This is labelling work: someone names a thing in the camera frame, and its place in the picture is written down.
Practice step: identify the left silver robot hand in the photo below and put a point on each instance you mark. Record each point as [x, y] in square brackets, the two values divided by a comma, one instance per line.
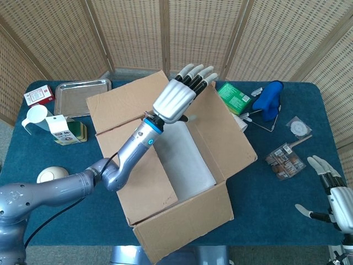
[173, 96]

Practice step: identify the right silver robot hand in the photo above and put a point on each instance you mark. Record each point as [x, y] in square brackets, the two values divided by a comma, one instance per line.
[342, 204]

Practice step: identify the large red-topped cardboard box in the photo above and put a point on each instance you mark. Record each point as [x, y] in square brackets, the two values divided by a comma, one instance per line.
[187, 220]

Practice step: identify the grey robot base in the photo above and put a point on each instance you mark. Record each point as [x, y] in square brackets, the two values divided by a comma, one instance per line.
[209, 254]

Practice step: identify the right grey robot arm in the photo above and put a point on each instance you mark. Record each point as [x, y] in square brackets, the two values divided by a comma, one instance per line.
[342, 248]

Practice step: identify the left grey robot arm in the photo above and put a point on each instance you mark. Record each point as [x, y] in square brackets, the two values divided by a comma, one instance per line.
[129, 154]

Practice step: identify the green printed carton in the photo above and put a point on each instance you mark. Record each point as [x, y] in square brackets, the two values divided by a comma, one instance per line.
[234, 96]

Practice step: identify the woven bamboo folding screen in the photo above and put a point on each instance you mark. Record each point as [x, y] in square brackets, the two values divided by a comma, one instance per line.
[193, 33]

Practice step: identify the clear pack of brown nuts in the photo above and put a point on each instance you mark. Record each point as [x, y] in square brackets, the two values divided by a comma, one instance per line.
[285, 163]

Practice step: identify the white foam liner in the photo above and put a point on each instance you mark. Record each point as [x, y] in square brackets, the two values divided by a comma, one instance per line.
[187, 165]

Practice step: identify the stack of white paper cups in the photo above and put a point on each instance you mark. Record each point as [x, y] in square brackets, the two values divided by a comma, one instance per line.
[241, 124]

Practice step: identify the thin brown wooden strip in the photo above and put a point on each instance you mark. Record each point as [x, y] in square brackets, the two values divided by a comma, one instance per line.
[302, 140]

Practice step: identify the white plastic clip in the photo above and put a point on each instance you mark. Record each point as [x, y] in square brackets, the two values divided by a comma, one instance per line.
[257, 92]
[247, 118]

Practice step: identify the round disc in clear bag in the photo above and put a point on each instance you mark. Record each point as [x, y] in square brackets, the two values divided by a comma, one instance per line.
[298, 127]

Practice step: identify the blue cloth glove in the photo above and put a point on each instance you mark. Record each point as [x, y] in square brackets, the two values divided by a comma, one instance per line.
[268, 102]

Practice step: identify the rectangular steel tray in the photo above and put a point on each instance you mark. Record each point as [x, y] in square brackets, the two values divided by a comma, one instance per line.
[74, 95]

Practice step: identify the white green carton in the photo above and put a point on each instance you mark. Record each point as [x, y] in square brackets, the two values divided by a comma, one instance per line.
[64, 132]

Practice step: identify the small red white carton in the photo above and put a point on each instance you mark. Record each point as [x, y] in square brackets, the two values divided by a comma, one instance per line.
[38, 95]

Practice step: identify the beige round bowl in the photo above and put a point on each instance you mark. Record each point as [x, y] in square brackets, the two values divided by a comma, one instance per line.
[52, 172]

